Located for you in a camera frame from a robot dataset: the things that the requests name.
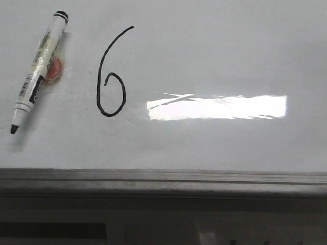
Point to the grey metal whiteboard frame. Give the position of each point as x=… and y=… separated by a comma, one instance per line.
x=157, y=183

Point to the white black whiteboard marker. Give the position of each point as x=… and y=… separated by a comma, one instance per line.
x=39, y=69

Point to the black label strip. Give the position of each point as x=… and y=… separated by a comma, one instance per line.
x=54, y=230

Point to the white whiteboard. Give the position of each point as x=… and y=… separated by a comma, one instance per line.
x=214, y=85

